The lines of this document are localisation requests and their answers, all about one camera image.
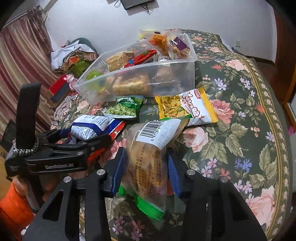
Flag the left hand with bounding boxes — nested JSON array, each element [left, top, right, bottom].
[[12, 174, 60, 201]]

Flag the yellow white snack bag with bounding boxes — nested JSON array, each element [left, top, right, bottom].
[[154, 87, 218, 126]]

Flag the red box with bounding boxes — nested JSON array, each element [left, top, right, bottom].
[[49, 74, 70, 103]]

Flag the floral green bedspread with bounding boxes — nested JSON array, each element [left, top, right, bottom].
[[58, 30, 292, 240]]

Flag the orange crispy snack packet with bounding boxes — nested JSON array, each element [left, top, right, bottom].
[[140, 30, 168, 55]]

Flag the long wafer biscuit packet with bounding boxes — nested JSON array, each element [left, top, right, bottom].
[[166, 37, 190, 60]]

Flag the patchwork quilt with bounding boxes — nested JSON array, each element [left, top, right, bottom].
[[54, 94, 80, 123]]

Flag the green jelly cup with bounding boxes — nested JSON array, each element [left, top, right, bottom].
[[85, 70, 106, 93]]

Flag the striped curtain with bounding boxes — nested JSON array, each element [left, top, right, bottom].
[[1, 8, 59, 133]]

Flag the orange sleeve forearm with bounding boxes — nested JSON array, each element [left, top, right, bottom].
[[1, 183, 34, 240]]

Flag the blue white snack bag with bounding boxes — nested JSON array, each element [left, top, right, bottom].
[[59, 114, 127, 167]]

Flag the pile of clothes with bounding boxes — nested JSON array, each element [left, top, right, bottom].
[[51, 38, 98, 78]]

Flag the pink plush toy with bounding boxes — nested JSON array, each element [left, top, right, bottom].
[[63, 74, 78, 91]]

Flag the clear plastic storage bin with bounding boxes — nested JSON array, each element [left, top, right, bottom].
[[74, 33, 197, 105]]

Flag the green peas snack bag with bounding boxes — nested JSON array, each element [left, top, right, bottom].
[[104, 95, 144, 120]]

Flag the wall mounted television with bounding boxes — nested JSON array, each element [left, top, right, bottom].
[[120, 0, 154, 10]]

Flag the square cracker packet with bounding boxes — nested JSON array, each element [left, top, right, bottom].
[[106, 51, 134, 72]]

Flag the red snack packet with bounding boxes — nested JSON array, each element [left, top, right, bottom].
[[125, 50, 157, 68]]

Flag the clear bread packet green ends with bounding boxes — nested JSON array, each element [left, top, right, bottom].
[[119, 117, 189, 220]]

